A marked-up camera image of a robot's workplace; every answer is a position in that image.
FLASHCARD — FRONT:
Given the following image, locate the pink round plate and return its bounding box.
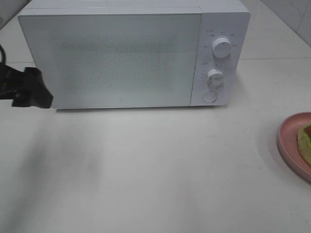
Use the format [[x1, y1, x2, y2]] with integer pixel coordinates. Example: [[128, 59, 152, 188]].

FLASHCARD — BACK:
[[277, 112, 311, 183]]

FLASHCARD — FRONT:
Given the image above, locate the white upper power knob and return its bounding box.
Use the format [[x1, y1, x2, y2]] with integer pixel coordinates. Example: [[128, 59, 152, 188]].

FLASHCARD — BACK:
[[211, 36, 232, 58]]

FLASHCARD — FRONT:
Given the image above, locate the white microwave oven body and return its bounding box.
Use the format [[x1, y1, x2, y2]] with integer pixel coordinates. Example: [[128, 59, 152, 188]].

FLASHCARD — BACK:
[[18, 0, 251, 107]]

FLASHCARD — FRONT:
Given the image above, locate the round door release button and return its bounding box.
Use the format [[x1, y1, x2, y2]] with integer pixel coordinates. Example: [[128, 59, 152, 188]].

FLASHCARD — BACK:
[[202, 91, 217, 103]]

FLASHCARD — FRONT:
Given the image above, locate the white microwave door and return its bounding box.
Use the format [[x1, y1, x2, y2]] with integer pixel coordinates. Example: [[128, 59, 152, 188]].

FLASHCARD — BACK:
[[19, 14, 201, 109]]

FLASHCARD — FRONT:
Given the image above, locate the white timer knob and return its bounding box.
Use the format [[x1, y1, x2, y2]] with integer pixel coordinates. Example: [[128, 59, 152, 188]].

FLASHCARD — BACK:
[[207, 68, 224, 86]]

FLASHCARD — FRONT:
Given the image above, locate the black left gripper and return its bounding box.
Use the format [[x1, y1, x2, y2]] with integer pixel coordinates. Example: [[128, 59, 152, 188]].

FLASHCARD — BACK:
[[0, 63, 53, 109]]

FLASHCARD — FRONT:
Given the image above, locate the sandwich with lettuce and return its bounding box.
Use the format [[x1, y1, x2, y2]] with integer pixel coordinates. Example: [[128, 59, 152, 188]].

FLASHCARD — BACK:
[[297, 123, 311, 165]]

